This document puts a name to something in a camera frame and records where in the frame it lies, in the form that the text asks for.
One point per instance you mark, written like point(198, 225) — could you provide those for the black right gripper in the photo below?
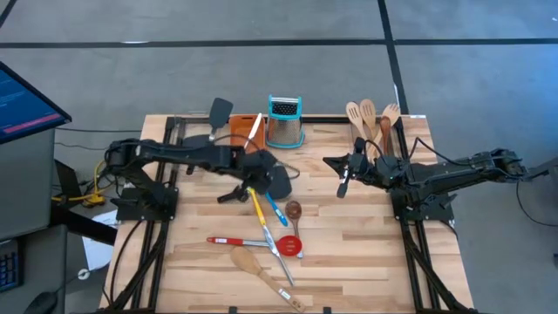
point(375, 172)

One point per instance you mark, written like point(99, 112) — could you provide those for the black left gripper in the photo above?
point(257, 165)

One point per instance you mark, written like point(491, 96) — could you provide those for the blue silicone spoon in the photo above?
point(272, 202)

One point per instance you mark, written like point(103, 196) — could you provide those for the yellow silicone spoon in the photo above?
point(258, 209)

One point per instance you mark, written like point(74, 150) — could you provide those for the silver butter knife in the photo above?
point(254, 128)

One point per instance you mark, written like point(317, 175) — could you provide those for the dark brown wooden spoon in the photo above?
point(293, 210)
point(385, 128)

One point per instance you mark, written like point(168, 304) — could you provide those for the wooden slotted spoon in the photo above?
point(353, 112)

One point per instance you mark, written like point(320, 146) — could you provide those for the long wooden slotted spatula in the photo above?
point(369, 111)

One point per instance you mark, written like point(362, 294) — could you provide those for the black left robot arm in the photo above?
point(174, 152)

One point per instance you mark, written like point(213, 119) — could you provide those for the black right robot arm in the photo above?
point(457, 172)

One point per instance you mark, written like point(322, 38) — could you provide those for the teal steel box grater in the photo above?
point(284, 131)

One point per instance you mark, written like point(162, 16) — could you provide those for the orange plastic bin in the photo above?
point(240, 131)

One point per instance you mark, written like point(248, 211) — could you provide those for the clear plastic bin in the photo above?
point(394, 135)
point(192, 126)

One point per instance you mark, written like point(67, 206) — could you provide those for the red slotted spoon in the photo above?
point(288, 245)

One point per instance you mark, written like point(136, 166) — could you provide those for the large light wooden spoon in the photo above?
point(244, 259)

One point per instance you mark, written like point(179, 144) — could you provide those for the white paper sheet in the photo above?
point(98, 253)

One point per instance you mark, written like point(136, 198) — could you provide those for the grey chair base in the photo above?
point(545, 170)

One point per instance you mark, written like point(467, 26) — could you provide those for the white round cap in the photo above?
point(83, 274)

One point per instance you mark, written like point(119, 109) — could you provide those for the dark desk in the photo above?
point(43, 270)

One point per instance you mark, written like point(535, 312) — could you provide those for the computer monitor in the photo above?
point(26, 109)

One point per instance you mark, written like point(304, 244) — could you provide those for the black computer mouse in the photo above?
point(41, 303)

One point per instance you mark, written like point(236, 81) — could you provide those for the black keyboard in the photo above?
point(9, 266)

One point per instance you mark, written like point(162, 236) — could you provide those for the black aluminium table frame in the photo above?
point(327, 119)

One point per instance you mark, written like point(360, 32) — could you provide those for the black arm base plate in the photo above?
point(131, 211)
point(440, 213)

